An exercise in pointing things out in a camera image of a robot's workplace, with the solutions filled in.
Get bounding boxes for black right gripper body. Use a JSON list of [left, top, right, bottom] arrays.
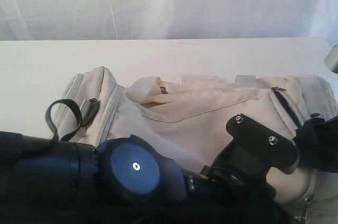
[[294, 114, 337, 173]]

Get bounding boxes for beige canvas duffel bag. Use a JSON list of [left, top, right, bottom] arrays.
[[62, 66, 338, 224]]

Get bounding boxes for white backdrop curtain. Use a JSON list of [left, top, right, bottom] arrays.
[[1, 0, 337, 43]]

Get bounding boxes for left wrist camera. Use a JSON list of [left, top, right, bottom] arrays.
[[324, 45, 338, 74]]

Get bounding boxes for black plastic D-ring left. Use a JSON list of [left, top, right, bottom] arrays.
[[81, 98, 100, 127]]

